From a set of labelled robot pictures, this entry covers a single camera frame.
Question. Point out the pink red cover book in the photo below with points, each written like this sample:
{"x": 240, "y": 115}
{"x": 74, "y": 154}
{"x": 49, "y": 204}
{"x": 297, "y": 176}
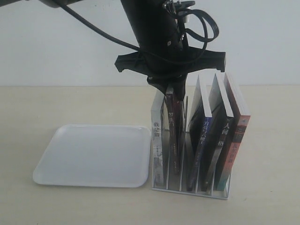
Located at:
{"x": 233, "y": 141}

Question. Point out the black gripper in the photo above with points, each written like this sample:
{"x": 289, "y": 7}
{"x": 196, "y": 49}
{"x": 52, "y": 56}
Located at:
{"x": 159, "y": 71}

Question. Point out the black grey spine book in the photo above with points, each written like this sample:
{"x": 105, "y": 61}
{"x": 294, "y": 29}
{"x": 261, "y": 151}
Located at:
{"x": 222, "y": 118}

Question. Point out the white square tray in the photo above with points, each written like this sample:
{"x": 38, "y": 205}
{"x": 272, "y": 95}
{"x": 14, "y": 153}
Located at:
{"x": 103, "y": 156}

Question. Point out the dark brown spine book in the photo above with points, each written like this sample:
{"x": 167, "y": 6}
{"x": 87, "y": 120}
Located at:
{"x": 175, "y": 120}

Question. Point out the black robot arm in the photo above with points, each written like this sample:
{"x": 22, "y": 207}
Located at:
{"x": 172, "y": 41}

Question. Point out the white spine book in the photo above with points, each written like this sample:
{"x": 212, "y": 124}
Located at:
{"x": 157, "y": 126}

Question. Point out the blue moon cover book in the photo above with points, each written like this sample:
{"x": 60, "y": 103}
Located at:
{"x": 199, "y": 126}

